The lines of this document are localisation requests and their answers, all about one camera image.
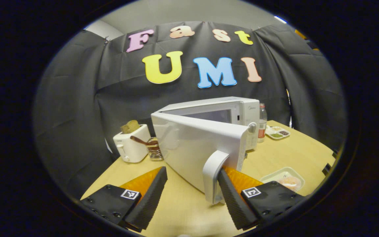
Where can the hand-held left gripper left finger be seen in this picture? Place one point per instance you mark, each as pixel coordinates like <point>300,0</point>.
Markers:
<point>150,200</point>

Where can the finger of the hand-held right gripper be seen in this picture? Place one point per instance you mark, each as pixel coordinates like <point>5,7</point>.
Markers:
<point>300,33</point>

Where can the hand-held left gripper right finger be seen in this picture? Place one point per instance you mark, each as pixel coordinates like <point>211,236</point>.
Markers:
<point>234,204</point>

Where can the crumb coated bread roll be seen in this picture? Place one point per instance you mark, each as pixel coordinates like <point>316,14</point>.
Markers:
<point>290,182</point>

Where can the white microwave oven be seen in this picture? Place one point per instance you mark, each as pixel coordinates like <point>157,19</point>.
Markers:
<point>192,148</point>

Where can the small glass jar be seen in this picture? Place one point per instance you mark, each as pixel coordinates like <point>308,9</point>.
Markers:
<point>155,152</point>

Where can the white square tray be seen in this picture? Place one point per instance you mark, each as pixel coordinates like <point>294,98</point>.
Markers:
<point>275,174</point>

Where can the white toaster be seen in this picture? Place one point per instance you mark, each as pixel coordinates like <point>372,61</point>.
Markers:
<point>130,146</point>

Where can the brown spoon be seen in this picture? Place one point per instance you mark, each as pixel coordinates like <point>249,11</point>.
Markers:
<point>138,140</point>

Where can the brown bread slice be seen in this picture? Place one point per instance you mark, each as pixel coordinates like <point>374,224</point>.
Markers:
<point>130,126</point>

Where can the white divided dish with beans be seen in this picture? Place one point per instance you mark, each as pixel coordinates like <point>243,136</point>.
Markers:
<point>276,132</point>

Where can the clear bottle with red label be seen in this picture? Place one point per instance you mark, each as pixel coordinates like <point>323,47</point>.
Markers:
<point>262,125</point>

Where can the black backdrop cloth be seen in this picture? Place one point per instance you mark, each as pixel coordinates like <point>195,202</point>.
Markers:
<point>71,115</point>

